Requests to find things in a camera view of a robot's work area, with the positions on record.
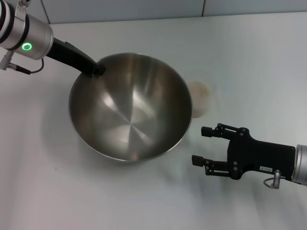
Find stainless steel mixing bowl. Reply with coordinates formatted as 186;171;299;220
68;52;194;162

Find white rice grains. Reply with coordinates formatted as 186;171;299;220
189;81;212;118

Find left arm connector cable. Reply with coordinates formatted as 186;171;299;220
0;49;46;74

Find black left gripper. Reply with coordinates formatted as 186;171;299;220
45;37;106;78

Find right arm connector cable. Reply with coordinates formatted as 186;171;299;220
263;169;283;190

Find arm connector cable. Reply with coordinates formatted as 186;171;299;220
263;169;283;190
0;49;46;74

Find clear plastic measuring cup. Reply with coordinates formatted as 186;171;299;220
188;80;213;119

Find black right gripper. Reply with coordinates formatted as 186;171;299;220
191;123;296;181

